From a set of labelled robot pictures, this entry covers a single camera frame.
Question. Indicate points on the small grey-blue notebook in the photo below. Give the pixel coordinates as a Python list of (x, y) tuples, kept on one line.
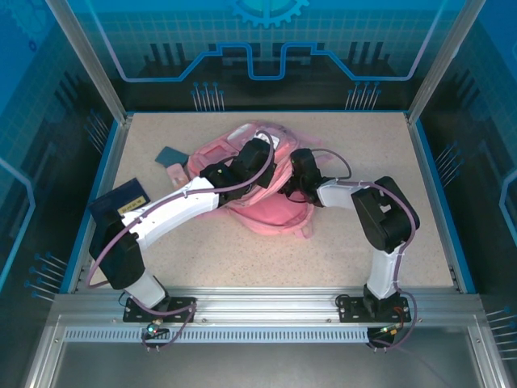
[(169, 155)]

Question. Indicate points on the aluminium mounting rail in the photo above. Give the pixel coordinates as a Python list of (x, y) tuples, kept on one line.
[(262, 307)]

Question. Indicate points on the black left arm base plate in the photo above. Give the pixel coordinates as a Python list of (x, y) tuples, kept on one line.
[(183, 304)]

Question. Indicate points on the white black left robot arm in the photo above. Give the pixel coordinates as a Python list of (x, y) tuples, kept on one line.
[(173, 210)]

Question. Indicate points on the dark blue book yellow label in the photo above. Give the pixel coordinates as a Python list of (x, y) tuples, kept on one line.
[(117, 196)]

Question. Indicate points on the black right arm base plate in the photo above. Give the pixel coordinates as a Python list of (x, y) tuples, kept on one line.
[(351, 309)]

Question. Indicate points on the small pink case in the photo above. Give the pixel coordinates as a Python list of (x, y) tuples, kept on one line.
[(177, 174)]

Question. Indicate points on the pink student backpack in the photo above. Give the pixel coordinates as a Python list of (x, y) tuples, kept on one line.
[(266, 214)]

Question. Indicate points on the connector with green light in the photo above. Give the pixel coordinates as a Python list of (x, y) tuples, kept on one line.
[(392, 330), (155, 329)]

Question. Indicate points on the aluminium side rail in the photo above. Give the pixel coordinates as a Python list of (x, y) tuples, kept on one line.
[(108, 182), (429, 182)]

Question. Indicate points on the aluminium frame post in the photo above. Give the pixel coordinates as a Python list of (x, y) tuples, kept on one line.
[(89, 60), (444, 60)]

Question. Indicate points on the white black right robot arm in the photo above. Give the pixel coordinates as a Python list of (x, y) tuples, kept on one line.
[(383, 275)]

